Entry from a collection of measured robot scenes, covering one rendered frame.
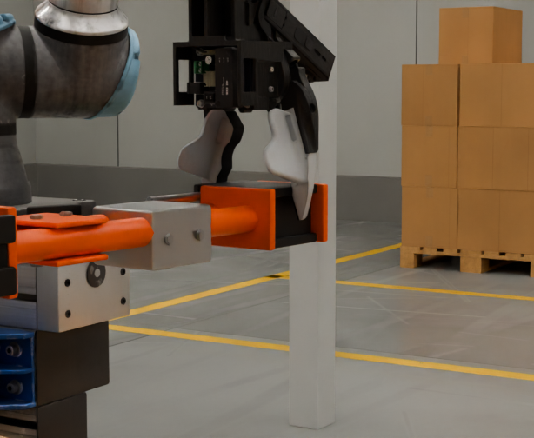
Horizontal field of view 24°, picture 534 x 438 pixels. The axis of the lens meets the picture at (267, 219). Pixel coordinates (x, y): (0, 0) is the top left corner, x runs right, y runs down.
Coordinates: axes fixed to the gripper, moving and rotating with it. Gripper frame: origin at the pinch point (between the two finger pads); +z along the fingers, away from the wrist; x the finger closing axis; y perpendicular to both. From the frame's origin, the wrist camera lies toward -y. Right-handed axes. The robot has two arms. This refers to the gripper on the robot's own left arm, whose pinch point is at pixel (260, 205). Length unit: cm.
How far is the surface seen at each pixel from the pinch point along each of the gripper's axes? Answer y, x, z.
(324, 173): -274, -178, 19
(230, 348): -362, -290, 109
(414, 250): -639, -354, 98
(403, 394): -333, -181, 109
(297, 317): -269, -186, 70
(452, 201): -643, -328, 64
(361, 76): -890, -555, -20
